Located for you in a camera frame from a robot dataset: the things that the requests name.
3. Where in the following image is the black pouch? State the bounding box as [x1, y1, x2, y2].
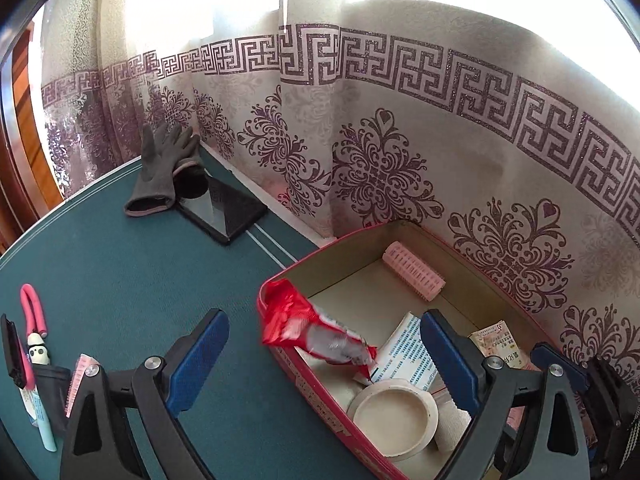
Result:
[32, 364, 72, 438]

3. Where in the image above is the light blue pen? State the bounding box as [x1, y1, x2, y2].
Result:
[22, 389, 58, 453]

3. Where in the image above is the patterned lace curtain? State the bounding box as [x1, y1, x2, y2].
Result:
[35, 0, 639, 386]

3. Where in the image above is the dark grey glove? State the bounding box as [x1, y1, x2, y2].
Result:
[124, 122, 200, 218]

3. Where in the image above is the panda figurine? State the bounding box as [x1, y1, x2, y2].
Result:
[27, 333, 51, 365]

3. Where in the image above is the blue white medicine box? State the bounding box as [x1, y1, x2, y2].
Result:
[370, 312, 437, 391]

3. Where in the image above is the yellow paper medicine packet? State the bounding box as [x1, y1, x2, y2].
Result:
[469, 321, 530, 370]

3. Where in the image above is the red snack packet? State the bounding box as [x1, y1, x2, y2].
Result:
[262, 278, 378, 379]

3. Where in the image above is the wooden door frame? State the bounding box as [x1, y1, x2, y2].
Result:
[0, 24, 62, 252]

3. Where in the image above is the red tin storage box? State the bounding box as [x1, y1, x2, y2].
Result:
[257, 220, 570, 479]

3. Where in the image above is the pink foam curler loop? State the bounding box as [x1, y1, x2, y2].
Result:
[20, 283, 48, 338]

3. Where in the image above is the pink hair roller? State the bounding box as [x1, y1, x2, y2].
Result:
[382, 242, 446, 301]

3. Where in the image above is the black tablet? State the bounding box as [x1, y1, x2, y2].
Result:
[176, 172, 267, 245]

